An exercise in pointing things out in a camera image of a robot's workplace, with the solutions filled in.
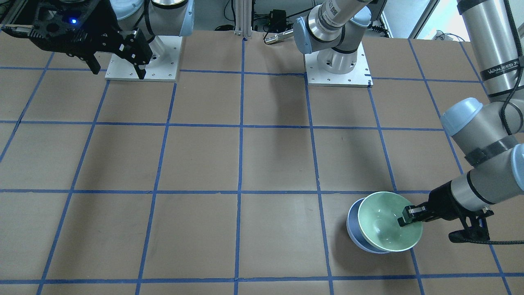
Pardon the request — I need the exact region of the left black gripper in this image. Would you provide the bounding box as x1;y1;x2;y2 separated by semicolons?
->
398;182;493;243

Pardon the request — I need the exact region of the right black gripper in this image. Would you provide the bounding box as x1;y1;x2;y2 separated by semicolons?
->
2;0;153;80

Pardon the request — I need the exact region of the green bowl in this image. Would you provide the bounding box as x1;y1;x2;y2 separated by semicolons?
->
357;192;423;252

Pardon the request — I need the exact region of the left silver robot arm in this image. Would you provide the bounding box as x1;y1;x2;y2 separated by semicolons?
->
293;0;523;245

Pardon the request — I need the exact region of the blue bowl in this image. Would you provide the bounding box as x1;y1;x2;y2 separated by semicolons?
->
346;198;391;254

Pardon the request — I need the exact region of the silver cylindrical connector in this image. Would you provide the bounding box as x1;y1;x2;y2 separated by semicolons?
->
264;29;294;45

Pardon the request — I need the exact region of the black power adapter box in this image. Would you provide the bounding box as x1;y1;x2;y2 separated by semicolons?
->
267;9;287;32

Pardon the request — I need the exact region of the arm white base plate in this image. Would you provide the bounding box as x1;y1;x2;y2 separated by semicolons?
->
105;36;183;82
304;43;374;87

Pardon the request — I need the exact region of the aluminium frame post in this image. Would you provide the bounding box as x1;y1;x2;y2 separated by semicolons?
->
232;0;253;41

